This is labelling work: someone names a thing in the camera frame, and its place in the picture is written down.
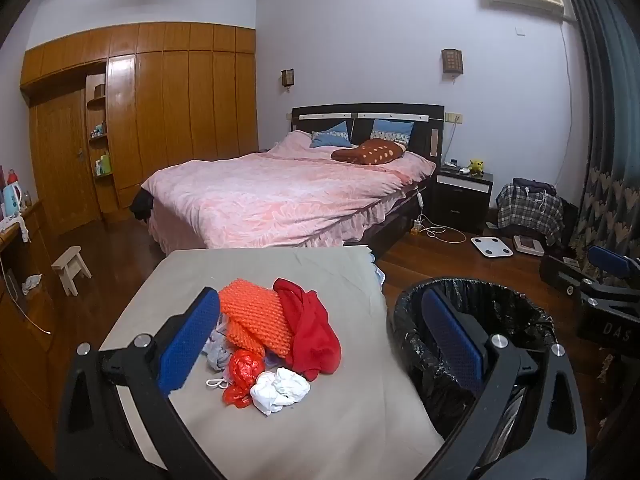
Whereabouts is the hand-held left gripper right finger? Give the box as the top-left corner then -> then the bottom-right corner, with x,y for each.
420,289 -> 588,480

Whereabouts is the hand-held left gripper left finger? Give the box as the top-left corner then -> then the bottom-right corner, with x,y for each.
55,287 -> 223,480

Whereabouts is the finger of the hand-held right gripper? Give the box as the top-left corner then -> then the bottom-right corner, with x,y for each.
586,245 -> 640,288
539,254 -> 608,311

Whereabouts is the grey sock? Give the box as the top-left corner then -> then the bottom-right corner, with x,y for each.
202,312 -> 236,373

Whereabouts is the black bin with liner bag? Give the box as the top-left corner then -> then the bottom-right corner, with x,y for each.
392,276 -> 571,441

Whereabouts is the red plastic bag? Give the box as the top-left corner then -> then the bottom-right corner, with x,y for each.
222,350 -> 265,407

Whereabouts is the orange knitted cloth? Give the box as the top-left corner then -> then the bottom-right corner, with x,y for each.
218,280 -> 296,359

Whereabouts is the white tissue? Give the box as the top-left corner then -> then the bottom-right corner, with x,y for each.
250,367 -> 311,416

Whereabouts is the red cloth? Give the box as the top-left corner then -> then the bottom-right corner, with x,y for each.
272,277 -> 342,382

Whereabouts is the plaid garment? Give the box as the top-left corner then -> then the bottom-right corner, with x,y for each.
495,177 -> 576,246

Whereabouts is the white bathroom scale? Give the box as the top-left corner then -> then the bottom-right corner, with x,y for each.
471,234 -> 516,258

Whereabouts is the black and white nightstand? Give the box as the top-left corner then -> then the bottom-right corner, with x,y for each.
432,165 -> 495,233

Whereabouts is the small wooden stool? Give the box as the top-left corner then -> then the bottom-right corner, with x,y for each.
51,246 -> 93,297

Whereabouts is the black garment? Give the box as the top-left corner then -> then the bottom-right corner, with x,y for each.
131,187 -> 153,223

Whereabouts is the dark patterned curtain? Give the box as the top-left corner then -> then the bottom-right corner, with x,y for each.
555,0 -> 640,261

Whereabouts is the bed with pink cover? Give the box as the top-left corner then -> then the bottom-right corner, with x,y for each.
142,130 -> 438,250

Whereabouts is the brown dotted pillow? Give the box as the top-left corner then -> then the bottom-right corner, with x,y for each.
331,140 -> 407,166

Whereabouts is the blue pillow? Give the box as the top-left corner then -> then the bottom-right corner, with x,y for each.
310,121 -> 351,148
371,119 -> 415,147

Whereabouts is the wooden door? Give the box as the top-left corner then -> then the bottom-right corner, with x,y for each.
30,87 -> 101,236

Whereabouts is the light blue kettle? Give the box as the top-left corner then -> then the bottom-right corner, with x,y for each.
2,182 -> 23,218

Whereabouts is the wooden wardrobe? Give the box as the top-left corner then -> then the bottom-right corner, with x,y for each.
20,22 -> 258,226

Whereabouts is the dark wooden bed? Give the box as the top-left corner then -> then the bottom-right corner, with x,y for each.
291,104 -> 446,261

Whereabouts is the white charger cable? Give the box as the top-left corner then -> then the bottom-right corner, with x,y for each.
412,192 -> 466,243

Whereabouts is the thin white cable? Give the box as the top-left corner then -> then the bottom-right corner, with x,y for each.
0,255 -> 53,336

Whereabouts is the large wall lamp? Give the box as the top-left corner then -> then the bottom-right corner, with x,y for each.
441,48 -> 463,81

